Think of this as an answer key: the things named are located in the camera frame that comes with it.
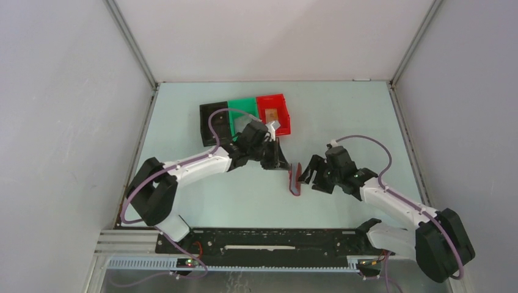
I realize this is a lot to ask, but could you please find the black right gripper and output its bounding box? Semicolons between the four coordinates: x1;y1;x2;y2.
297;154;342;195

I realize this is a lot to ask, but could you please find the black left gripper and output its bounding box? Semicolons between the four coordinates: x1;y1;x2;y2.
248;138;291;172

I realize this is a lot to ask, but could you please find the red leather card holder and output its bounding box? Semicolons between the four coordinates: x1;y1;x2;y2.
288;162;302;197

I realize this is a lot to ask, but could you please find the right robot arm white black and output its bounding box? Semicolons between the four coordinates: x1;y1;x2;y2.
297;145;476;283

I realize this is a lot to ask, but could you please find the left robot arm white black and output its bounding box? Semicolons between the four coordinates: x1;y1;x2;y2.
123;120;289;254

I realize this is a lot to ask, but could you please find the orange card in red bin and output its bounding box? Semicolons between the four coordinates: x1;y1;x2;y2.
265;109;279;123

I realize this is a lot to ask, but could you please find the red plastic bin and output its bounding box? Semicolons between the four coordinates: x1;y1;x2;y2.
256;93;291;136

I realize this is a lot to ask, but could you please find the green plastic bin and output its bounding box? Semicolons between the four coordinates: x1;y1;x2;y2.
228;97;260;137

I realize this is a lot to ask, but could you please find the black plastic bin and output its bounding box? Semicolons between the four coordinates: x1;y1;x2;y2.
199;101;235;148

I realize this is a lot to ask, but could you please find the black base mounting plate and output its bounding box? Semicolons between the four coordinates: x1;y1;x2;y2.
155;228;382;267

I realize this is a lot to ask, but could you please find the aluminium frame rail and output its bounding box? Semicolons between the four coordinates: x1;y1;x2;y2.
95;230;159;256

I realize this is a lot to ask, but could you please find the grey slotted cable duct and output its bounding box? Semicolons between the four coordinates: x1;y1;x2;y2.
108;257;359;273

